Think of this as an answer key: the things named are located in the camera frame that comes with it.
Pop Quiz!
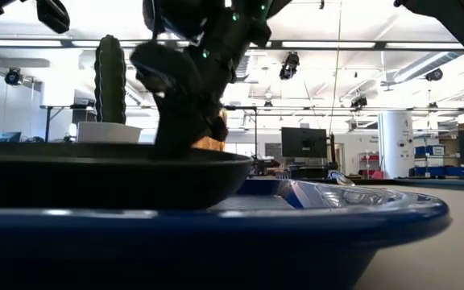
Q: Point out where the red shelf rack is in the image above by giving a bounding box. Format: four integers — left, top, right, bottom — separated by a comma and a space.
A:
358, 151, 385, 180

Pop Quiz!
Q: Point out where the silver metal spoon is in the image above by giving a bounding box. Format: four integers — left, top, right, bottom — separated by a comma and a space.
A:
327, 169, 356, 188

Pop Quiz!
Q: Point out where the blue plastic tray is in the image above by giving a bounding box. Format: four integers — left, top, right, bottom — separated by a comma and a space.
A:
0, 178, 453, 290

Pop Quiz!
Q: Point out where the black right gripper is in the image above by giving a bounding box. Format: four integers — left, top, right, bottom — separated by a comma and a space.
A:
130, 38, 239, 156

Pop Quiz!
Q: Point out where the black metal stand frame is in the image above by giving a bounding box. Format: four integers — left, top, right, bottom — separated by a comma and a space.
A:
222, 105, 259, 158

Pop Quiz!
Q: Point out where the tall green cactus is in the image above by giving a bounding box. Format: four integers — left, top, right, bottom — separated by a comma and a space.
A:
93, 34, 128, 125

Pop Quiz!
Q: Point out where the white round pillar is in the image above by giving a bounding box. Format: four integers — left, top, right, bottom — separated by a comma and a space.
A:
377, 110, 416, 180

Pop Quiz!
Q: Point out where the black-legged background table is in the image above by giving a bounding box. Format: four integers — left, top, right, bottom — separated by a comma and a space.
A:
39, 103, 96, 143

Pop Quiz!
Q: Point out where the dark round plate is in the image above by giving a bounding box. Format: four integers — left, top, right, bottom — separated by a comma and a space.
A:
0, 141, 254, 211

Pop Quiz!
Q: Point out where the open laptop screen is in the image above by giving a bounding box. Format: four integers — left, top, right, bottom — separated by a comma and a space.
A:
0, 130, 23, 143

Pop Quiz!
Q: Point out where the amber faceted plastic cup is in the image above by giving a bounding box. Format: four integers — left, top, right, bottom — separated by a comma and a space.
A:
193, 107, 229, 153

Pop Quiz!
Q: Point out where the blue labelled storage bin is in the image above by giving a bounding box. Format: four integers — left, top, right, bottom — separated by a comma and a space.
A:
414, 144, 446, 157

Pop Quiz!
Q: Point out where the black ceiling-mounted camera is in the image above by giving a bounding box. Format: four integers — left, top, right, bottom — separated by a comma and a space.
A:
278, 51, 301, 81
4, 67, 24, 87
425, 67, 445, 83
350, 95, 369, 110

